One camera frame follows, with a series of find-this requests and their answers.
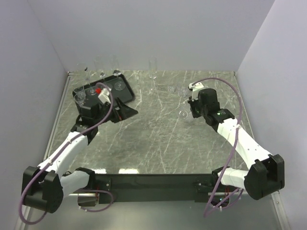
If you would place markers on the black plastic tray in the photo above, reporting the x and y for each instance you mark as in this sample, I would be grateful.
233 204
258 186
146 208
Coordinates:
127 93

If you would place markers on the tall clear cylinder glass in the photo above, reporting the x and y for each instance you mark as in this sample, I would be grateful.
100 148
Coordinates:
152 67

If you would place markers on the small clear shot glass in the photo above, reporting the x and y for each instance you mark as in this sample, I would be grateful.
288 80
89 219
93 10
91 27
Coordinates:
79 98

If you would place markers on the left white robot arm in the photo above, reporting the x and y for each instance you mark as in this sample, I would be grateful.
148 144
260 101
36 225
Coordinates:
45 186

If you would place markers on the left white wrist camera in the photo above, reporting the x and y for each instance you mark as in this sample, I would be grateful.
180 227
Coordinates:
103 95

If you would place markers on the small clear tumbler glass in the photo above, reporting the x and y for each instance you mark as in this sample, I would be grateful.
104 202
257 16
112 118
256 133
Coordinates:
80 90

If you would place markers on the tiny clear shot glass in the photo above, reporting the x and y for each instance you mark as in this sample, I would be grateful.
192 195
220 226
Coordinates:
171 88

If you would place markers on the round clear stemless glass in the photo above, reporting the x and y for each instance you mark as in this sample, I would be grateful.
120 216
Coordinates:
118 83

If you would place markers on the clear ribbed tumbler glass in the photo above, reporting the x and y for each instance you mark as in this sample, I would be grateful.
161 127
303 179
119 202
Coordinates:
184 114

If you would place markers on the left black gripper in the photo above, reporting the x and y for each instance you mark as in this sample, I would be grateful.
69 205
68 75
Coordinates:
124 111

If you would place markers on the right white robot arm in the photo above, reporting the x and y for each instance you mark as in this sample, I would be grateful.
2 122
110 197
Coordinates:
265 172

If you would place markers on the clear stemmed wine glass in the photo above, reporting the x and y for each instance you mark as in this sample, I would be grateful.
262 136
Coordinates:
84 73

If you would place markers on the clear faceted small glass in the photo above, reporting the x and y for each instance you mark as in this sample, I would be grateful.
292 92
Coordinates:
183 91

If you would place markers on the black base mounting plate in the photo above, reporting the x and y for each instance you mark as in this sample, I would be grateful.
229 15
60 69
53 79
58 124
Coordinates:
109 188

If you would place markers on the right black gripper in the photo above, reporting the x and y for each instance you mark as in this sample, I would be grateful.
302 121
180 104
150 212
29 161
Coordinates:
192 104

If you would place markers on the aluminium frame rail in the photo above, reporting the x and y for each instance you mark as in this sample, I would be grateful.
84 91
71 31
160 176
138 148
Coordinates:
28 211

